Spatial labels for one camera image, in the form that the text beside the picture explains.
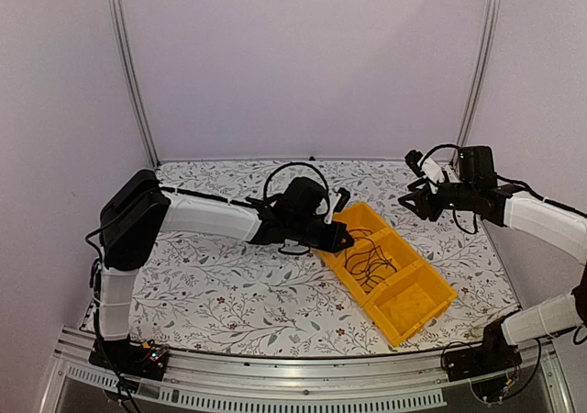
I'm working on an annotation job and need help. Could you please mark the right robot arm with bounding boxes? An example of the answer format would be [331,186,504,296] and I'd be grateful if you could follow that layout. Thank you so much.
[398,145,586,373]

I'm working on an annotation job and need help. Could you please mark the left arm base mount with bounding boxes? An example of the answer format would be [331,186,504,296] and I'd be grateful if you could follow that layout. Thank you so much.
[89,338,170,381]

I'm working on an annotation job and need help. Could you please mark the aluminium frame post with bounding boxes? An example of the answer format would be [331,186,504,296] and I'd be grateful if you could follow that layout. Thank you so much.
[456,0,501,147]
[108,0,161,168]

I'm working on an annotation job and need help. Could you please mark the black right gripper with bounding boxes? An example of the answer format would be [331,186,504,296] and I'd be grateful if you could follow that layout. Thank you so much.
[398,179,478,222]

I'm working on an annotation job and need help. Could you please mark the yellow three-compartment bin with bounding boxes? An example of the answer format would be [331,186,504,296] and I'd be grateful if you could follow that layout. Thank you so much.
[318,202,458,346]

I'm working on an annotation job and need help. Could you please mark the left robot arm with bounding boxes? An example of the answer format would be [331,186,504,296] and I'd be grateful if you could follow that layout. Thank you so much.
[84,170,354,371]

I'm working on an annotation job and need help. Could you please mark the left aluminium frame post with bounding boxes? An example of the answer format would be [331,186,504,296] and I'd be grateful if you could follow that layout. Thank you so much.
[108,0,161,168]

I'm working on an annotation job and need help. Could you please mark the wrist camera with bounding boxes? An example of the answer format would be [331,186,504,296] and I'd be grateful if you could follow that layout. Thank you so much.
[324,187,350,225]
[404,150,446,184]

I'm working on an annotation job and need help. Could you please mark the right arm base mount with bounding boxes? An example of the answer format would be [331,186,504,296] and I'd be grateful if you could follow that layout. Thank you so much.
[440,317,542,405]

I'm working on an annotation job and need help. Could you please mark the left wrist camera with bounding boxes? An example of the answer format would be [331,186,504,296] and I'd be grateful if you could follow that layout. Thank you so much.
[324,187,350,225]

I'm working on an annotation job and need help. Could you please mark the right aluminium frame post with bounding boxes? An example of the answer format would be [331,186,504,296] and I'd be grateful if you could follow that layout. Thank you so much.
[456,0,501,147]

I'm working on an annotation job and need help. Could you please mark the floral table mat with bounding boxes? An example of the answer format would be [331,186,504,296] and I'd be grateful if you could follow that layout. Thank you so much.
[80,158,522,358]

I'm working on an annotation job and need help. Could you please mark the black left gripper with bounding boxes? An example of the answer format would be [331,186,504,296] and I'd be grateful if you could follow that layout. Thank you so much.
[290,218,355,255]

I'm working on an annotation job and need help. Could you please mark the aluminium front rail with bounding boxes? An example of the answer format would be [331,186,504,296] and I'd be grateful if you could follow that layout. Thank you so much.
[38,328,575,412]

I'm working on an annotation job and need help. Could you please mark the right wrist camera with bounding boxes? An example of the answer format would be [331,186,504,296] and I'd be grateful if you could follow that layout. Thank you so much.
[404,150,446,184]

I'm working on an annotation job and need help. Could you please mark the red cable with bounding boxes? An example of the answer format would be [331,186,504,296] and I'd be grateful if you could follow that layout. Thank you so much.
[343,229,375,249]

